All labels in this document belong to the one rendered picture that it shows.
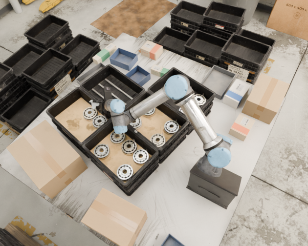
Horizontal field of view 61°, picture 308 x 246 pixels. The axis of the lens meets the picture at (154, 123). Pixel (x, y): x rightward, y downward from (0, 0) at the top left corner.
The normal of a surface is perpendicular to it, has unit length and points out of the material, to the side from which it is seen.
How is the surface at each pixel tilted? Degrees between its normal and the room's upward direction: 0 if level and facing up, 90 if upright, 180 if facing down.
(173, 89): 42
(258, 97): 0
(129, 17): 4
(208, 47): 0
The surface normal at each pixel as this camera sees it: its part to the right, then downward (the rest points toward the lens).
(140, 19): -0.01, -0.55
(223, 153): -0.16, 0.34
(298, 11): -0.51, 0.58
